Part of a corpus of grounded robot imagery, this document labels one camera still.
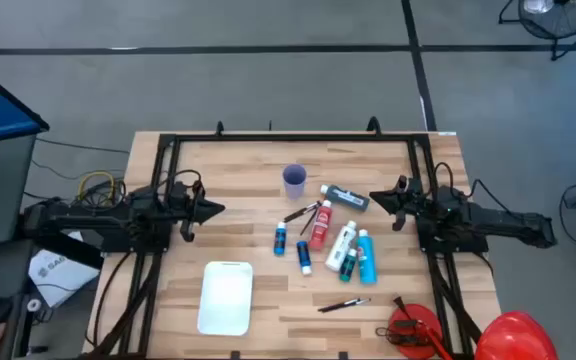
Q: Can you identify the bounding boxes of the small green paint bottle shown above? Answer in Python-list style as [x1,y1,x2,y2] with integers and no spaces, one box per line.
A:
[338,248,358,283]

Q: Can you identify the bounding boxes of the large turquoise paint bottle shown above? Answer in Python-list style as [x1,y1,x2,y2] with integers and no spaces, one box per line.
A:
[356,228,379,286]

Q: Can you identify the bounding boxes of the short black paintbrush silver ferrule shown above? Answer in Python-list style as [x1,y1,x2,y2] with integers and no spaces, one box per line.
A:
[287,200,323,220]

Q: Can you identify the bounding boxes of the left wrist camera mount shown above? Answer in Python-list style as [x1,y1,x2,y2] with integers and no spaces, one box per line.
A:
[179,219,200,244]

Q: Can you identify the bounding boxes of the black lamp power cable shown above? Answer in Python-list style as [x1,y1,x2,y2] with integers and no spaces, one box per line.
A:
[375,294,422,349]

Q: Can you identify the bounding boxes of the black flat-bristle paintbrush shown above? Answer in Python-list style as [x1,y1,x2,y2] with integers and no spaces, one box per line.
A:
[317,297,372,314]

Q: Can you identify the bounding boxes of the black floor cable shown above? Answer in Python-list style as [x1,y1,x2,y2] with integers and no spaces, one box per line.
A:
[35,137,132,155]

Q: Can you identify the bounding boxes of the lilac plastic cup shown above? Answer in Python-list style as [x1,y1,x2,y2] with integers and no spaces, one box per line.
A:
[281,163,308,201]

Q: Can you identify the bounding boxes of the black floor fan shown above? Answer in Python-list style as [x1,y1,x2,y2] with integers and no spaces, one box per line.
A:
[497,0,576,62]

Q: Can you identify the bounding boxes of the yellow cable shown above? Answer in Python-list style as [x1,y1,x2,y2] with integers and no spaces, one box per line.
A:
[76,170,117,207]

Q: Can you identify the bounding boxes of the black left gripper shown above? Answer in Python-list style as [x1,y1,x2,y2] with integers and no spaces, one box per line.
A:
[166,180,227,229]

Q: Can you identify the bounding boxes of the small royal blue paint bottle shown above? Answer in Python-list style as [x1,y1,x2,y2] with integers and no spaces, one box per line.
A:
[295,240,313,277]

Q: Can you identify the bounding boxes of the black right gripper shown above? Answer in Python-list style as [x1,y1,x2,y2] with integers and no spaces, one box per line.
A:
[368,174,427,217]

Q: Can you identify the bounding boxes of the large white paint bottle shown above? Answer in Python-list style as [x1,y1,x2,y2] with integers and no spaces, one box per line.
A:
[324,220,358,273]

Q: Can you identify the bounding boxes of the red hard hat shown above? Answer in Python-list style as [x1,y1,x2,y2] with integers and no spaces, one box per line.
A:
[474,310,560,360]

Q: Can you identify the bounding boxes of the red paint bottle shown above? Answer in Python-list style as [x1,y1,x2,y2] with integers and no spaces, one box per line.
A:
[308,199,334,251]

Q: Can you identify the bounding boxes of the thin black paintbrush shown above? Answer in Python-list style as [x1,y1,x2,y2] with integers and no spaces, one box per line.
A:
[299,205,320,236]

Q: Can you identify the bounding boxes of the black side desk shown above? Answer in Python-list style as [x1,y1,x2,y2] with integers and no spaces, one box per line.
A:
[0,214,105,360]

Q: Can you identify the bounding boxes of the white printed paper bag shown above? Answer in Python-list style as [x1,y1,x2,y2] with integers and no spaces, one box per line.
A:
[27,230,102,309]

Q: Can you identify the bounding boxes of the white plastic bin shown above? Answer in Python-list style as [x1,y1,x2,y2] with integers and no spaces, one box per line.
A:
[196,260,254,337]

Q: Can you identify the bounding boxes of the small light blue paint bottle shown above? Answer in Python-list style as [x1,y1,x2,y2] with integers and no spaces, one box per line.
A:
[273,221,288,257]

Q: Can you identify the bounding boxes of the dark grey paint bottle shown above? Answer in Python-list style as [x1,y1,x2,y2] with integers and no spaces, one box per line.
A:
[319,183,371,212]

